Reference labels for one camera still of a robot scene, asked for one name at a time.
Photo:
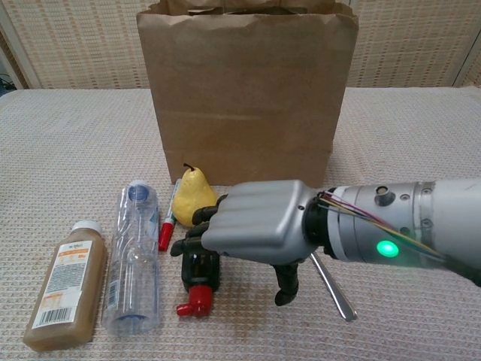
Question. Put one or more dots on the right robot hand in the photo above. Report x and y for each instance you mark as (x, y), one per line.
(255, 222)

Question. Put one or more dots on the yellow pear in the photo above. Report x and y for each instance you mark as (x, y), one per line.
(191, 199)

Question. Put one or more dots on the black bottle red cap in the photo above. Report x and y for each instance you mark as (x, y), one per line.
(199, 297)

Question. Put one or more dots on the transparent water bottle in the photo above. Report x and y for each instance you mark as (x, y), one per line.
(131, 263)

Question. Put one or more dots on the brown juice bottle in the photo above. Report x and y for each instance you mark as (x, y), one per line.
(64, 293)

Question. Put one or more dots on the brown paper bag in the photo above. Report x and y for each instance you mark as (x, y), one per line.
(244, 94)

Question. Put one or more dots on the red-capped green marker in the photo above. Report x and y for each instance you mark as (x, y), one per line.
(165, 235)

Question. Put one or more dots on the metal table knife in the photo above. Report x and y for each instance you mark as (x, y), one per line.
(334, 289)

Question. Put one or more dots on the white woven tablecloth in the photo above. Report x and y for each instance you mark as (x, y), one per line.
(75, 150)

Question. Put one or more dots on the woven folding screen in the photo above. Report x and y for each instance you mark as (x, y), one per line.
(75, 45)

